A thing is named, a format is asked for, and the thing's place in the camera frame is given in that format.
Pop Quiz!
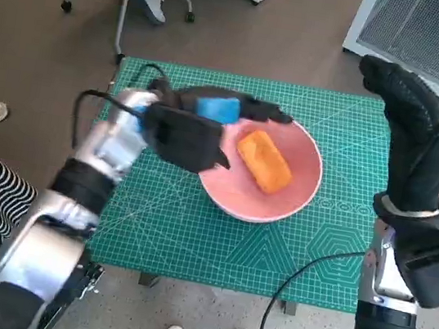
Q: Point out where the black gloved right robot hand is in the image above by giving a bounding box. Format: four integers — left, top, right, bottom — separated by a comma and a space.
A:
339, 52, 439, 218

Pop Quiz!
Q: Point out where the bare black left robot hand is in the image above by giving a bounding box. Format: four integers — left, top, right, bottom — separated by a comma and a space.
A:
168, 80, 296, 134

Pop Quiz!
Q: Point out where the long orange toy bread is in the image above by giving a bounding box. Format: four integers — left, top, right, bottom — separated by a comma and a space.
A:
231, 127, 300, 196

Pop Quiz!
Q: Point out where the pink bowl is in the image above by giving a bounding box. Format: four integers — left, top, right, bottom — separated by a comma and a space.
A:
191, 106, 330, 232

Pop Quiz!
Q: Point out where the white mesh-front cabinet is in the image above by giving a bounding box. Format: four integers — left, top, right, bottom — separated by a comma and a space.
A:
336, 0, 439, 106

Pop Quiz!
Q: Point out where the grey metal leg pole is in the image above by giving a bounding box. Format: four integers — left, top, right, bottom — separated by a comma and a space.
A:
110, 0, 136, 67

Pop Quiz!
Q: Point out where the green cutting mat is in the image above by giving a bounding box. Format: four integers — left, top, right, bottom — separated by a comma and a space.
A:
81, 54, 402, 316

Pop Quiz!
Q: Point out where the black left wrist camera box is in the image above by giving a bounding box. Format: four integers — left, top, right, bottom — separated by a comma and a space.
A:
132, 102, 239, 178

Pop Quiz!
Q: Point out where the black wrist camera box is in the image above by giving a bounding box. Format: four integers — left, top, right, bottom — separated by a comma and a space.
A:
132, 102, 239, 178
387, 223, 439, 311

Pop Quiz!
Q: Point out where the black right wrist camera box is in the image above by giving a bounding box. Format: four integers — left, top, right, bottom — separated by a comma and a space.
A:
387, 223, 439, 311

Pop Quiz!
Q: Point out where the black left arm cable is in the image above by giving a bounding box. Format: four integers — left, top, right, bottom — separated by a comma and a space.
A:
68, 52, 173, 163

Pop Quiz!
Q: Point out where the grey table bracket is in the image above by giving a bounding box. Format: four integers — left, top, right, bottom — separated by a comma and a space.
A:
138, 271, 161, 289
282, 300, 299, 318

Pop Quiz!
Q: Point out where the long black robot cable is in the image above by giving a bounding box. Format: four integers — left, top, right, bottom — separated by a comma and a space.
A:
260, 238, 367, 329

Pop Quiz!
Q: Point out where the black metal frame rail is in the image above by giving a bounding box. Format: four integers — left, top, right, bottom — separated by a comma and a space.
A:
31, 253, 106, 329

